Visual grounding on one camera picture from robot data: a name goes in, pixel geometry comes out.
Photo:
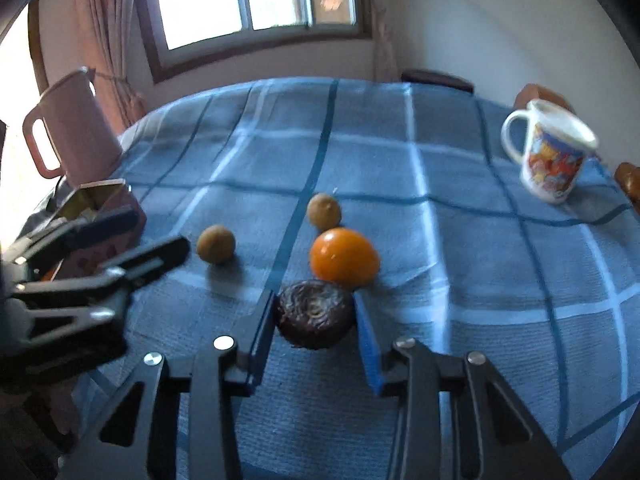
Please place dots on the wrinkled dark brown fruit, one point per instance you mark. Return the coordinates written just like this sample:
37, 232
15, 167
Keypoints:
315, 315

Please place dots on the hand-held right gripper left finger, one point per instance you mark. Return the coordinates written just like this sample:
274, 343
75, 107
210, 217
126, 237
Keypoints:
262, 345

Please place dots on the sliding glass window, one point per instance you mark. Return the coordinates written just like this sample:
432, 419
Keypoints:
200, 0

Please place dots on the small tan round fruit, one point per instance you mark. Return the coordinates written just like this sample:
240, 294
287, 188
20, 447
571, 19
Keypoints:
324, 211
216, 244

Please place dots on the small orange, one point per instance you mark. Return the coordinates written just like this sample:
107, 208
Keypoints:
342, 257

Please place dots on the white printed mug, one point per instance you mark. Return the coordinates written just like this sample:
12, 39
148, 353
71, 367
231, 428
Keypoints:
555, 160

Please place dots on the pink curtain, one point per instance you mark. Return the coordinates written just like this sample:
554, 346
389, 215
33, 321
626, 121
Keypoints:
110, 35
385, 50

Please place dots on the pink electric kettle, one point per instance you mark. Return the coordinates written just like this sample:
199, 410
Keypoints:
80, 125

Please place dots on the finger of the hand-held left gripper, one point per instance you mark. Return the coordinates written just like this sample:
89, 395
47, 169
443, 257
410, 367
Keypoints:
150, 260
100, 225

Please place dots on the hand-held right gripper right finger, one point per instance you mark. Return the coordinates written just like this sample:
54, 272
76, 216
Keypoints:
369, 360

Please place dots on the dark round stool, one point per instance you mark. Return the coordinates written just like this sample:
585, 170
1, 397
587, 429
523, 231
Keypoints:
437, 81

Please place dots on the blue checked tablecloth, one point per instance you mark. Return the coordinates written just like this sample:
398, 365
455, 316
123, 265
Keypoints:
400, 250

